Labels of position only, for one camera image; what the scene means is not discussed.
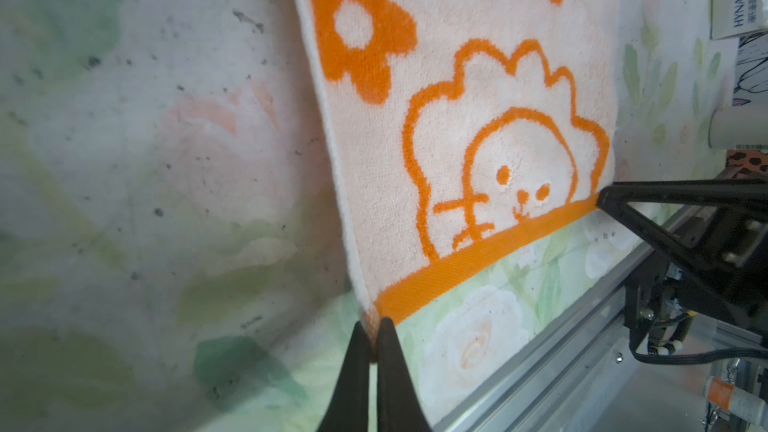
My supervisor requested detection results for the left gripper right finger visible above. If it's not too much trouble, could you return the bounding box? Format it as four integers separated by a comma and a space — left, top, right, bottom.
376, 317, 432, 432

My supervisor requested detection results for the aluminium front rail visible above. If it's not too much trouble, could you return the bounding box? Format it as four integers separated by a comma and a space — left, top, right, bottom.
418, 211, 761, 431

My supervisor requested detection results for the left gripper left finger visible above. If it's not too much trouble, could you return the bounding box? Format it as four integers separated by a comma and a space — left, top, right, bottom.
317, 322, 373, 432

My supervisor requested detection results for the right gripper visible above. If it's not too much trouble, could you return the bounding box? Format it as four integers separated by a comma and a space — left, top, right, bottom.
597, 178, 767, 366

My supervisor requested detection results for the orange white patterned towel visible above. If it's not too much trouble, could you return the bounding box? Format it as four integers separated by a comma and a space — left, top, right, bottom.
296, 0, 619, 328

